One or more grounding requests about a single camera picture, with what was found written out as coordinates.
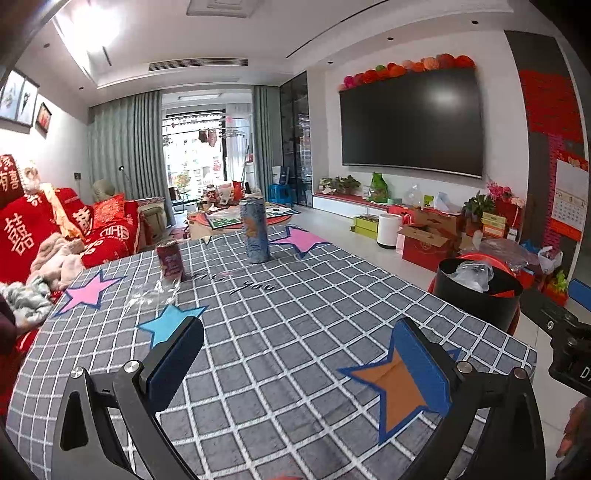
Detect black floor lamp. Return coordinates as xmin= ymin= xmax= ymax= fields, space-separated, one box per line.
xmin=117 ymin=165 xmax=134 ymax=201

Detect cluttered low table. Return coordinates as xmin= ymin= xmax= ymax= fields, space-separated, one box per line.
xmin=187 ymin=203 xmax=301 ymax=241

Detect dark maroon cloth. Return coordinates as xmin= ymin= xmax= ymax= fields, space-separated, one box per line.
xmin=0 ymin=295 xmax=19 ymax=356

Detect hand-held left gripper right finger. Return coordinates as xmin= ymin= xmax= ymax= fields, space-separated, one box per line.
xmin=392 ymin=318 xmax=548 ymax=480

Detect red cartoon drink can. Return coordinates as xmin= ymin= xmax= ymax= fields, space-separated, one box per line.
xmin=156 ymin=240 xmax=186 ymax=283

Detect white plastic bag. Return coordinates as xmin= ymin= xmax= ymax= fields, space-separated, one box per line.
xmin=538 ymin=247 xmax=563 ymax=275

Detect large black picture frame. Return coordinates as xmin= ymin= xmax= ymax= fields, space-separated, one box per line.
xmin=0 ymin=69 xmax=26 ymax=121

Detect ceiling lamp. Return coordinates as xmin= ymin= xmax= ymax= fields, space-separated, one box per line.
xmin=187 ymin=0 xmax=257 ymax=17

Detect red embroidered cushion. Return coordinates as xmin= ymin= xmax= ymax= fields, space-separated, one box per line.
xmin=92 ymin=194 xmax=126 ymax=223

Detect green frog toy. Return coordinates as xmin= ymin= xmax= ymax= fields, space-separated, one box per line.
xmin=369 ymin=172 xmax=389 ymax=203

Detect red wall decoration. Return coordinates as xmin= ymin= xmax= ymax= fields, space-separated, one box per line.
xmin=519 ymin=69 xmax=585 ymax=144

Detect narrow black picture frame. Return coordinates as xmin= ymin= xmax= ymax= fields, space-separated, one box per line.
xmin=18 ymin=78 xmax=40 ymax=127

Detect grey patterned cloth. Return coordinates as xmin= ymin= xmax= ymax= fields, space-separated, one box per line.
xmin=0 ymin=279 xmax=54 ymax=330

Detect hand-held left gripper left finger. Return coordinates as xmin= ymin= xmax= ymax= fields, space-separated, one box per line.
xmin=51 ymin=316 xmax=205 ymax=480

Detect red lettered pillow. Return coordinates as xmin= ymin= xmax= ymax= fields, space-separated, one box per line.
xmin=0 ymin=154 xmax=24 ymax=208

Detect clear plastic wrapper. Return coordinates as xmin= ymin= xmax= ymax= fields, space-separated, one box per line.
xmin=126 ymin=277 xmax=183 ymax=315

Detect ceiling air vent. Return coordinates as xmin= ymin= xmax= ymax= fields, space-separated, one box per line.
xmin=148 ymin=58 xmax=249 ymax=72

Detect black wall television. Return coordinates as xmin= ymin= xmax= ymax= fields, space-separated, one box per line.
xmin=339 ymin=68 xmax=485 ymax=180

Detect green potted plant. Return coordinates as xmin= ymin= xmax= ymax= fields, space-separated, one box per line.
xmin=332 ymin=175 xmax=361 ymax=195

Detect grey curtain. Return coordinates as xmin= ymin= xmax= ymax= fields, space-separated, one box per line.
xmin=252 ymin=85 xmax=282 ymax=195
xmin=88 ymin=90 xmax=164 ymax=204

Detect red covered sofa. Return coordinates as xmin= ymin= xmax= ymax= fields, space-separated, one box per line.
xmin=0 ymin=185 xmax=141 ymax=407

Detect black trash bin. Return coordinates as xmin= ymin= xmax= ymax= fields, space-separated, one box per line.
xmin=434 ymin=257 xmax=525 ymax=334

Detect grey checked tablecloth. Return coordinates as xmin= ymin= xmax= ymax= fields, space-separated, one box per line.
xmin=7 ymin=224 xmax=539 ymax=480

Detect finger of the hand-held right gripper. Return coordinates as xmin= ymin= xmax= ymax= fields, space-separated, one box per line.
xmin=538 ymin=302 xmax=580 ymax=334
xmin=568 ymin=278 xmax=591 ymax=304

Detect white and red tv cabinet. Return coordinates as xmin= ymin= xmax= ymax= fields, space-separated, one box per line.
xmin=313 ymin=191 xmax=416 ymax=220

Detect white cylindrical bin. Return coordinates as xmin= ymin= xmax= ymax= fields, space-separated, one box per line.
xmin=376 ymin=213 xmax=402 ymax=250

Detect person's right hand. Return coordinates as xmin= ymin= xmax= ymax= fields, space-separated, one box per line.
xmin=556 ymin=397 xmax=591 ymax=462

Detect potted plant with pink flowers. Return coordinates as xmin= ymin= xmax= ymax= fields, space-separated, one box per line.
xmin=462 ymin=181 xmax=525 ymax=224

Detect beige armchair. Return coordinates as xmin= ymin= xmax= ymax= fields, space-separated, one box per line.
xmin=92 ymin=179 xmax=167 ymax=232

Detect orange cloth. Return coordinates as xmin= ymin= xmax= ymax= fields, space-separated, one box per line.
xmin=44 ymin=185 xmax=86 ymax=241

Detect blue plastic stool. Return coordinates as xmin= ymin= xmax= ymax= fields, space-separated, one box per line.
xmin=268 ymin=185 xmax=295 ymax=207

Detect wall calendar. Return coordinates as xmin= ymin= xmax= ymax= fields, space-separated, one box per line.
xmin=549 ymin=148 xmax=591 ymax=241

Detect open red cardboard box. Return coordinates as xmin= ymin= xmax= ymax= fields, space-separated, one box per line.
xmin=398 ymin=224 xmax=460 ymax=272

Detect brown cardboard box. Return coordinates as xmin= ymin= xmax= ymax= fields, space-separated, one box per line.
xmin=413 ymin=208 xmax=465 ymax=234

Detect pink blanket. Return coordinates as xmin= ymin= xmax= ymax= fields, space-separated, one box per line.
xmin=30 ymin=232 xmax=86 ymax=289

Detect green boxes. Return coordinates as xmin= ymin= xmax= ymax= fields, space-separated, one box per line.
xmin=353 ymin=216 xmax=379 ymax=238

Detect dark glass cabinet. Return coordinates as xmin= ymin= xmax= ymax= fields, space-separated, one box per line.
xmin=279 ymin=71 xmax=315 ymax=206

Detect row of paper lanterns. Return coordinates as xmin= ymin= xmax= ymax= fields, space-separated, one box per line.
xmin=338 ymin=54 xmax=476 ymax=92

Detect tall blue drink can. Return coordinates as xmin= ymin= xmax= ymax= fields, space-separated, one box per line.
xmin=239 ymin=195 xmax=271 ymax=265

